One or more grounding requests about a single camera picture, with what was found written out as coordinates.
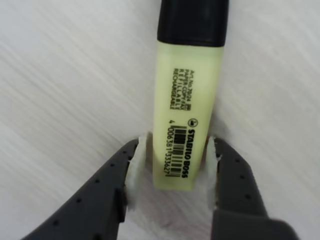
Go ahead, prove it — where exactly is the yellow highlighter pen black cap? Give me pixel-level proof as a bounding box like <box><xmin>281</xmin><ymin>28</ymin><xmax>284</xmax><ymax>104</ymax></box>
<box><xmin>152</xmin><ymin>0</ymin><xmax>230</xmax><ymax>191</ymax></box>

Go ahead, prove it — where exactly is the grey padded gripper finger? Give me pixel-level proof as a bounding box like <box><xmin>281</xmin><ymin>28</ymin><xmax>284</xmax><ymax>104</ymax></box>
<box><xmin>22</xmin><ymin>132</ymin><xmax>151</xmax><ymax>240</ymax></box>
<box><xmin>206</xmin><ymin>136</ymin><xmax>270</xmax><ymax>218</ymax></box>

